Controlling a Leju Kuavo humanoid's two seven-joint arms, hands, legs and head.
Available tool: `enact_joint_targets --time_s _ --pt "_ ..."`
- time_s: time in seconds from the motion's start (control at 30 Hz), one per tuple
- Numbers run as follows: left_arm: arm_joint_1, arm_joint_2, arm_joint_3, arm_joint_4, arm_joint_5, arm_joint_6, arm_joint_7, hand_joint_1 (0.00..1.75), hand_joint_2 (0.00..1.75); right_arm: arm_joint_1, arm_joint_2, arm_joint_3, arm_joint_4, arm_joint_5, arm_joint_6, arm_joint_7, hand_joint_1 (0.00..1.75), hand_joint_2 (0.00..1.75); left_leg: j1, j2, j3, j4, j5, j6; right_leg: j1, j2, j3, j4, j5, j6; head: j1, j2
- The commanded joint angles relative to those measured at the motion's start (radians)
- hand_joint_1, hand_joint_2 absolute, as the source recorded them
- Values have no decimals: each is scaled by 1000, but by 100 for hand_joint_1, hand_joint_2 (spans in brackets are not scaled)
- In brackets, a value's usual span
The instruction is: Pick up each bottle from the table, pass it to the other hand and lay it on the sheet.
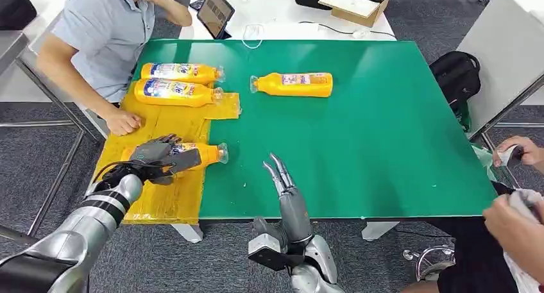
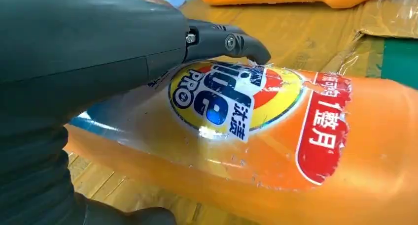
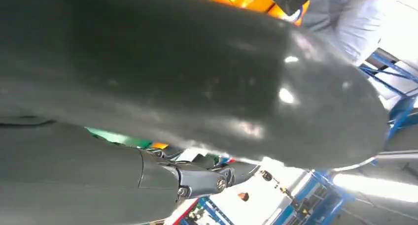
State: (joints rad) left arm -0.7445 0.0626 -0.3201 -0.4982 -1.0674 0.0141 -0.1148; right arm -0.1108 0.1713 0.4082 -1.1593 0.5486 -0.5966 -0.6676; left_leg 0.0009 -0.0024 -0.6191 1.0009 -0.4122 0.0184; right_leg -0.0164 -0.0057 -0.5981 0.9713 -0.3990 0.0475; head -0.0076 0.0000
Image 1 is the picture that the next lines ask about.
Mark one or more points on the green table mat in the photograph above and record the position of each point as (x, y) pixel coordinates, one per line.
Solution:
(340, 155)

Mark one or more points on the seated person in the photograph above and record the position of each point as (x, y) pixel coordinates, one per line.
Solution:
(102, 32)

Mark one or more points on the brown cardboard box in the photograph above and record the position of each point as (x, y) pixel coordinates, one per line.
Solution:
(357, 16)

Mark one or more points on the pale green plastic bag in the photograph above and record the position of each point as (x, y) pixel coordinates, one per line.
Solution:
(484, 159)

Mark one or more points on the black cushion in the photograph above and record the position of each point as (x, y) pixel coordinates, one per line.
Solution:
(15, 10)

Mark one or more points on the person holding white cloth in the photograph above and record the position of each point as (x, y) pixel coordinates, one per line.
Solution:
(476, 257)

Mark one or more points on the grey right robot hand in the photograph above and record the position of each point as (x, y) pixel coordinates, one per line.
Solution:
(293, 214)

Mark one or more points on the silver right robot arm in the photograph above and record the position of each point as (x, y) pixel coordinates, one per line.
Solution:
(316, 259)

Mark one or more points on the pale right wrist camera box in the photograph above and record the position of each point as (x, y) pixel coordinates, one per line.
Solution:
(267, 250)

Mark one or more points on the black backpack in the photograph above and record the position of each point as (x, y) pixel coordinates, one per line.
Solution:
(454, 78)

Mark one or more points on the orange drink bottle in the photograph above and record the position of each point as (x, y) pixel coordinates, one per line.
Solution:
(209, 153)
(272, 87)
(199, 74)
(199, 95)

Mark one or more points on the black tablet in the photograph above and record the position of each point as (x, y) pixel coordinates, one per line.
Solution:
(214, 13)

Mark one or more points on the white cloth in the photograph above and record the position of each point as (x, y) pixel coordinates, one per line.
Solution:
(525, 202)

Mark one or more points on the white side table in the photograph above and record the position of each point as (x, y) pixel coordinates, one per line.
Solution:
(505, 49)

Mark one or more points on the white table leg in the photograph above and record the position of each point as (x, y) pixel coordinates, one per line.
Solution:
(189, 233)
(378, 230)

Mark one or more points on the metal frame table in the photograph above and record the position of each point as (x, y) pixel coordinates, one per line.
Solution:
(10, 49)

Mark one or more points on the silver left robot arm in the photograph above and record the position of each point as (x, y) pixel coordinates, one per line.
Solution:
(97, 214)

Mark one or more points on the black phone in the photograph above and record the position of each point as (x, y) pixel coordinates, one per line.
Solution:
(197, 4)

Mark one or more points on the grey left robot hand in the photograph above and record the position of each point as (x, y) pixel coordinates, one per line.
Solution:
(153, 155)

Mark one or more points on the yellow sheet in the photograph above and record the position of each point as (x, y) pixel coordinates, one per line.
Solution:
(170, 197)

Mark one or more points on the chrome chair base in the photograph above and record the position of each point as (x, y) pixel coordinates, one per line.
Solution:
(408, 255)

